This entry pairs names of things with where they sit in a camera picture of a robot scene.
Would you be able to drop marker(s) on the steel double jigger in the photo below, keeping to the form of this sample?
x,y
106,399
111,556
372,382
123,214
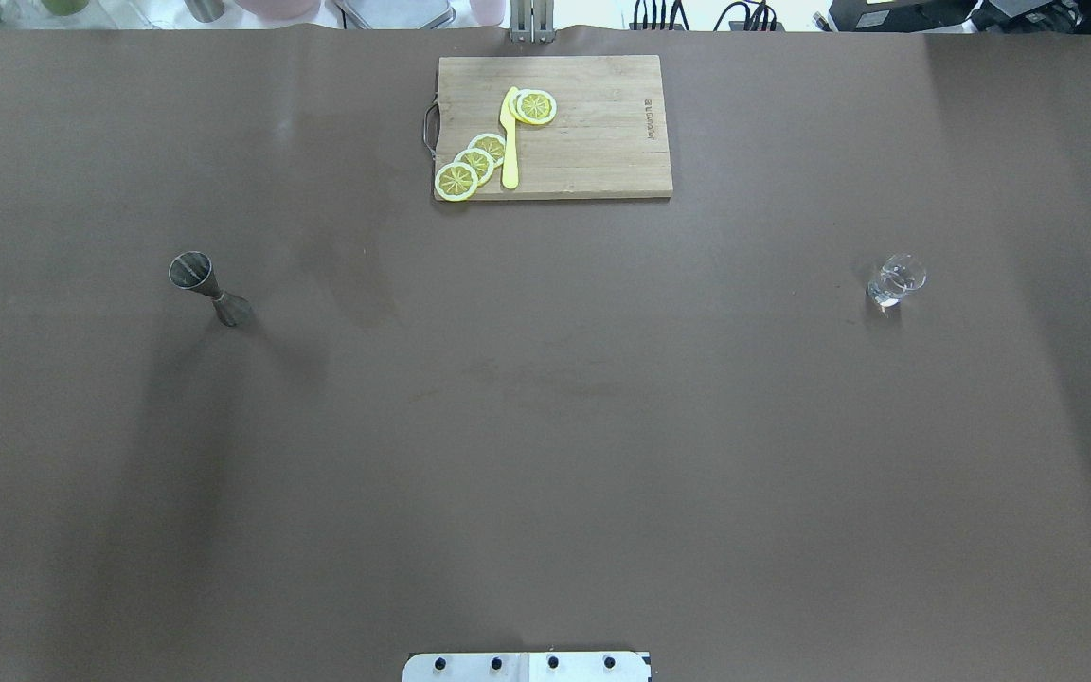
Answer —
x,y
194,271

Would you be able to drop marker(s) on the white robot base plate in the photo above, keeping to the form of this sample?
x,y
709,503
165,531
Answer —
x,y
529,666

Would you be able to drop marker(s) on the lemon slice upper row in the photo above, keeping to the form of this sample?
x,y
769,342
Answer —
x,y
492,143

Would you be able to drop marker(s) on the wooden cutting board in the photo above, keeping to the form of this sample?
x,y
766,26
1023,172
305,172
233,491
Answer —
x,y
608,140

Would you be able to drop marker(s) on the lemon slice row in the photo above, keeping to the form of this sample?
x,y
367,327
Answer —
x,y
481,161
492,143
456,181

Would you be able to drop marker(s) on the lemon slice middle row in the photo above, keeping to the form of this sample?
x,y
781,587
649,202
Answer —
x,y
481,161

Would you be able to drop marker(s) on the lemon slice lower row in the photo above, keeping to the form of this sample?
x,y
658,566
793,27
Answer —
x,y
456,181

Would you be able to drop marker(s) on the yellow plastic knife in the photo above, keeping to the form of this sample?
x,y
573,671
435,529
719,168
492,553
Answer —
x,y
510,177

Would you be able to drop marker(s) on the clear glass cup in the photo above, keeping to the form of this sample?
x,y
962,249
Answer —
x,y
896,278

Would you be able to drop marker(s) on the white digital scale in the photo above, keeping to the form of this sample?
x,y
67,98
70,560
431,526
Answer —
x,y
396,15

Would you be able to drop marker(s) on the lemon slice far end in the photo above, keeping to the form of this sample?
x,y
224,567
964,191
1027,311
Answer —
x,y
534,107

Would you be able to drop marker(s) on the aluminium frame post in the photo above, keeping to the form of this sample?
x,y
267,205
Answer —
x,y
532,22

